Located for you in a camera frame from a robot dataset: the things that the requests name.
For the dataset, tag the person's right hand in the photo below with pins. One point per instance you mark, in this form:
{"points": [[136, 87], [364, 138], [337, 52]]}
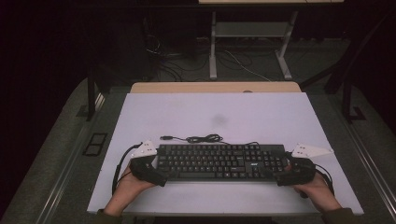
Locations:
{"points": [[320, 194]]}

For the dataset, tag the black floor socket plate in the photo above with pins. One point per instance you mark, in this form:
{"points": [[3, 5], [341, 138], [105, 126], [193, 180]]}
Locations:
{"points": [[95, 144]]}

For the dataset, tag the black metal stand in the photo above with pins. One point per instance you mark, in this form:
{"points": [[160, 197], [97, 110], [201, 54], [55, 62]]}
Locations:
{"points": [[91, 96], [345, 93]]}

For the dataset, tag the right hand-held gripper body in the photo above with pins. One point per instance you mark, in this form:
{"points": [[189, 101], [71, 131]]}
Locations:
{"points": [[308, 151]]}

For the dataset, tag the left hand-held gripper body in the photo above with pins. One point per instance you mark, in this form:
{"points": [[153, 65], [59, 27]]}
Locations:
{"points": [[144, 150]]}

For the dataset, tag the grey metal desk frame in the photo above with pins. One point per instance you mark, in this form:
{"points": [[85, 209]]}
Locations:
{"points": [[249, 29]]}

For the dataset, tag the wooden table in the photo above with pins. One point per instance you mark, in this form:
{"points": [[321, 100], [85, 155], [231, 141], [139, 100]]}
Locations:
{"points": [[186, 87]]}

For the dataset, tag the person's left hand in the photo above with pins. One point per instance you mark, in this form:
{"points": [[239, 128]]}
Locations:
{"points": [[127, 193]]}

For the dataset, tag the black computer keyboard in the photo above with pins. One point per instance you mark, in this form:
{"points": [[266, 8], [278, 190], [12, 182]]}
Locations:
{"points": [[218, 161]]}

